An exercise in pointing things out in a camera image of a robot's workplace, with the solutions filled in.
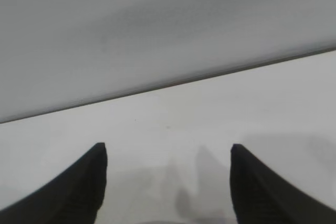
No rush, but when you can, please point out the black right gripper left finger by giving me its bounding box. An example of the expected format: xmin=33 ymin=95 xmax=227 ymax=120
xmin=0 ymin=142 xmax=108 ymax=224

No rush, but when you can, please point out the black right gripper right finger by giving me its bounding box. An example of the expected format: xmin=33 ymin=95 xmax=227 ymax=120
xmin=229 ymin=143 xmax=336 ymax=224

